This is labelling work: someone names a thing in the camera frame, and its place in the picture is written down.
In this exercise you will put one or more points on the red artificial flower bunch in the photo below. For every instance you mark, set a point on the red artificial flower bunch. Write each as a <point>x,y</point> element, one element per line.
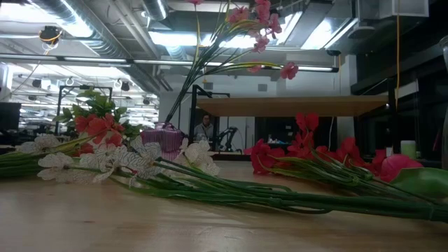
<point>262,155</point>

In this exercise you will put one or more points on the purple ribbed glass vase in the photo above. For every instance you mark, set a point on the purple ribbed glass vase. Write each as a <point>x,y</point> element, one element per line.
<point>168,140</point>

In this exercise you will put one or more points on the pink artificial flower bunch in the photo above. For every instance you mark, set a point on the pink artificial flower bunch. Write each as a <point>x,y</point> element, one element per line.
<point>260,43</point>

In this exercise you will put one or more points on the white artificial flower bunch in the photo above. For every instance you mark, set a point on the white artificial flower bunch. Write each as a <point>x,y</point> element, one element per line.
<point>140,159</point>

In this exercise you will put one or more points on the orange artificial flower bunch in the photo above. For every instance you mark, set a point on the orange artificial flower bunch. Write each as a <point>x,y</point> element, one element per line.
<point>98,127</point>

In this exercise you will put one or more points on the red artificial tulip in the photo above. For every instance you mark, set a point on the red artificial tulip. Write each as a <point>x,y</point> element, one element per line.
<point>399,164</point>

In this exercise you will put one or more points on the black background robot arm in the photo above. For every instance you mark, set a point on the black background robot arm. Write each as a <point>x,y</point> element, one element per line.
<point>227,138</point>

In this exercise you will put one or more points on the person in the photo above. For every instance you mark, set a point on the person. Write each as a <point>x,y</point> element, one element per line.
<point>204,129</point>

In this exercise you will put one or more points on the green plant in white pot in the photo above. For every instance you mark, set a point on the green plant in white pot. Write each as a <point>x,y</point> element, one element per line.
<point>99,105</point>

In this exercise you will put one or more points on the long light bar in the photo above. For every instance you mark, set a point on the long light bar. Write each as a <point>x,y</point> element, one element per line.
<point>105,60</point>

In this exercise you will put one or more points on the small white box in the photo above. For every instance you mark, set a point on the small white box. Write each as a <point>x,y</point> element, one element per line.
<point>389,151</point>

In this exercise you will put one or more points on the pale green cup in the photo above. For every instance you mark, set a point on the pale green cup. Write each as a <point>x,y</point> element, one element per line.
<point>408,150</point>

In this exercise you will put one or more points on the black round ceiling device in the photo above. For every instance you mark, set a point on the black round ceiling device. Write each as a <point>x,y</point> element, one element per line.
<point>50,34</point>

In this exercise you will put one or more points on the dark monitor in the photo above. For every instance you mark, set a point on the dark monitor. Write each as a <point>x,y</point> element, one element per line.
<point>10,115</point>

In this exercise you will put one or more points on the wooden shelf with black frame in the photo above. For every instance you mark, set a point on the wooden shelf with black frame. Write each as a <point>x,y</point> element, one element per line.
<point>290,106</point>

